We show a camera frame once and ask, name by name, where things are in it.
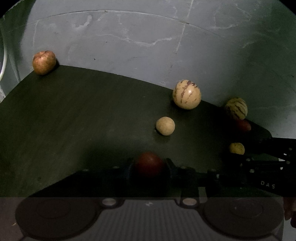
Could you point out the red-brown apple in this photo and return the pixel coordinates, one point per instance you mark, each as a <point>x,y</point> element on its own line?
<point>43,62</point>

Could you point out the small red plum right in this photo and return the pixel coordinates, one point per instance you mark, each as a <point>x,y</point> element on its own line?
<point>245,125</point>

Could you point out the striped pepino melon right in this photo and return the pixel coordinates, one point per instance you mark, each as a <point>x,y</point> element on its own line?
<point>237,107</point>

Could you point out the small tan round fruit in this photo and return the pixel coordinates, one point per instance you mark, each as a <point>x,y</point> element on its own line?
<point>165,126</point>

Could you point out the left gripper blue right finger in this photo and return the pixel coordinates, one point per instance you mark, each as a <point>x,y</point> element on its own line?
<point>181,182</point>

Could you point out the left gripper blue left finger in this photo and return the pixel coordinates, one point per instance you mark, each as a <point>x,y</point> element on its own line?
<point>121,179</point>

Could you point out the striped pepino melon left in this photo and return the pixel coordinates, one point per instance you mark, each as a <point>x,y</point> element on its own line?
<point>187,94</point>

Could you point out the striped pepino melon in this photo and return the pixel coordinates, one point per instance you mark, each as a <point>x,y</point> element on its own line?
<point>187,94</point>
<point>237,107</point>

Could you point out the small tan fruit front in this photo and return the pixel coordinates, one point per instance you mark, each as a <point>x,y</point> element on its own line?
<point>237,148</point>

